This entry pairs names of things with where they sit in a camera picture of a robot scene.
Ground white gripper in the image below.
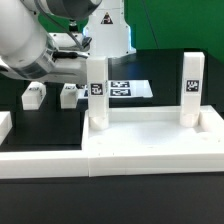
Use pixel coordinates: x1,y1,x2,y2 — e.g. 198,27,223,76
43,58,90,85

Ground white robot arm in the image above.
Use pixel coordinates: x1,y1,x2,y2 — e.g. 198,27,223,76
0,0,136,85

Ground fiducial marker sheet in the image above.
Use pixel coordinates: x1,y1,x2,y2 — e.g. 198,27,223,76
90,80,153,99

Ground white block at left edge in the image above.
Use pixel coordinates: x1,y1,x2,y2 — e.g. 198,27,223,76
0,111,12,145

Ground white L-shaped guide fence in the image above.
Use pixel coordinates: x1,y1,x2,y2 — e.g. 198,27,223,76
0,109,224,180

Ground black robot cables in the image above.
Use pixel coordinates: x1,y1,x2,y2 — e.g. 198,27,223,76
68,19,78,33

